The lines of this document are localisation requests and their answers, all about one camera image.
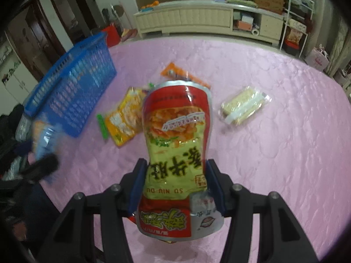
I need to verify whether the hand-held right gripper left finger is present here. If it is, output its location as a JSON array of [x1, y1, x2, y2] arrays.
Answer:
[[37, 157, 149, 263]]

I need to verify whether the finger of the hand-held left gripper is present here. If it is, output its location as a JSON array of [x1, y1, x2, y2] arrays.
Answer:
[[19, 153, 59, 183]]

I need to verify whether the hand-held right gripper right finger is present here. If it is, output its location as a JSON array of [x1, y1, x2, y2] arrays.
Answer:
[[206, 159, 320, 263]]

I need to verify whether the light blue snack packet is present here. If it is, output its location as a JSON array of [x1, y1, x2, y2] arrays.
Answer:
[[30, 119, 65, 185]]

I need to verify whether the red and yellow snack bag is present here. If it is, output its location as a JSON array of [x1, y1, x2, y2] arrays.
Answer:
[[130, 79, 224, 244]]

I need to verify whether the yellow snack packet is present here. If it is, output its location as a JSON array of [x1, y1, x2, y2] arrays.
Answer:
[[105, 86, 149, 147]]

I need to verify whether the blue plastic basket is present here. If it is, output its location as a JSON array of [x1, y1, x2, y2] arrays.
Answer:
[[23, 31, 118, 138]]

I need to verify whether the clear cracker packet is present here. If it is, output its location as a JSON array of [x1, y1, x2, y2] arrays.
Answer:
[[218, 85, 272, 126]]

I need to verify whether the person's dark clothing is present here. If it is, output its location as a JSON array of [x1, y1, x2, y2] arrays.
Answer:
[[0, 181, 61, 255]]

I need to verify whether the green bag clip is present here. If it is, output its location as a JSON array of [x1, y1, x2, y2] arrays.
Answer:
[[96, 113, 109, 142]]

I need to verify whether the white cabinet with stickers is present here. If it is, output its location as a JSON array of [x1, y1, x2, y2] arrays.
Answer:
[[0, 36, 39, 107]]

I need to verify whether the orange snack packet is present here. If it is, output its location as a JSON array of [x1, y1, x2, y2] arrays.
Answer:
[[160, 62, 211, 89]]

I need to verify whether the dark wooden door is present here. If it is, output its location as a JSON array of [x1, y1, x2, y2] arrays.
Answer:
[[5, 0, 59, 83]]

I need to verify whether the pink flat box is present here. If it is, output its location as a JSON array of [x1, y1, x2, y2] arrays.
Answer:
[[121, 29, 137, 42]]

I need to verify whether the white paper bag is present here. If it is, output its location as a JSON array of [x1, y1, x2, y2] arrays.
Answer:
[[304, 46, 330, 72]]

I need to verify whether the orange box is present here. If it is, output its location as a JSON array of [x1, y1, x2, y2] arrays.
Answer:
[[236, 20, 253, 31]]

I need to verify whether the red snack box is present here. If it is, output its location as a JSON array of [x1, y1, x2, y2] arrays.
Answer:
[[287, 31, 307, 48]]

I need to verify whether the cream TV cabinet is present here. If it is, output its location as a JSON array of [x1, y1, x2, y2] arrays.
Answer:
[[133, 0, 286, 47]]

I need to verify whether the white metal shelf rack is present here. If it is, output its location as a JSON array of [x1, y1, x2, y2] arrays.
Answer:
[[280, 0, 316, 58]]

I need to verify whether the green folded cloth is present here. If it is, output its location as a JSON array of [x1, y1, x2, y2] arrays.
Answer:
[[227, 0, 257, 7]]

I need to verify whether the cardboard box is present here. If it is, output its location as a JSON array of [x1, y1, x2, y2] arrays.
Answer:
[[253, 0, 284, 15]]

